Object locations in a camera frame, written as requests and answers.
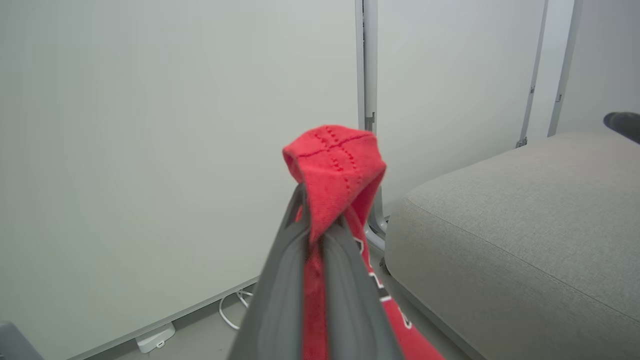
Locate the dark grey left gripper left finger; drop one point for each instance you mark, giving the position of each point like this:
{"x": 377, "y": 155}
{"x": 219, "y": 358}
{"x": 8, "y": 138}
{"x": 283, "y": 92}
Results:
{"x": 280, "y": 295}

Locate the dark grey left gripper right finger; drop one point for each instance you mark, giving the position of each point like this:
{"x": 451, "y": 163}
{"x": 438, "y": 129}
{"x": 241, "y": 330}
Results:
{"x": 355, "y": 310}

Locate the red knit garment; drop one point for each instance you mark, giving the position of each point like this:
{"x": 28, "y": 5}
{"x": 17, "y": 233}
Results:
{"x": 335, "y": 170}

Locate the white power adapter box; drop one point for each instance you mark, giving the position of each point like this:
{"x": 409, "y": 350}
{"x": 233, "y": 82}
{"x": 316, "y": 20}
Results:
{"x": 156, "y": 338}

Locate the grey fabric sofa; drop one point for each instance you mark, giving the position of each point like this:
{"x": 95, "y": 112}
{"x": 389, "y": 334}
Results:
{"x": 525, "y": 240}

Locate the wide white partition panel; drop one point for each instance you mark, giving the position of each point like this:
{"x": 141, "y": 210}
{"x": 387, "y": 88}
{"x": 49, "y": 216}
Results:
{"x": 165, "y": 150}

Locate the white partition panel behind sofa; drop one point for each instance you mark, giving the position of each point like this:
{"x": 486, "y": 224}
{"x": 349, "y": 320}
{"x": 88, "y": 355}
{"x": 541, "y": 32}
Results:
{"x": 450, "y": 90}

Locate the grey angular object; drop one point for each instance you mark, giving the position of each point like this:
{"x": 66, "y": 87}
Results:
{"x": 15, "y": 345}

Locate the dark grey rounded object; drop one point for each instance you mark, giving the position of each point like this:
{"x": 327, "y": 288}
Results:
{"x": 625, "y": 125}

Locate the white partition panel grey post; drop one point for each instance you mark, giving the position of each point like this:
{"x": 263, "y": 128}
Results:
{"x": 610, "y": 60}

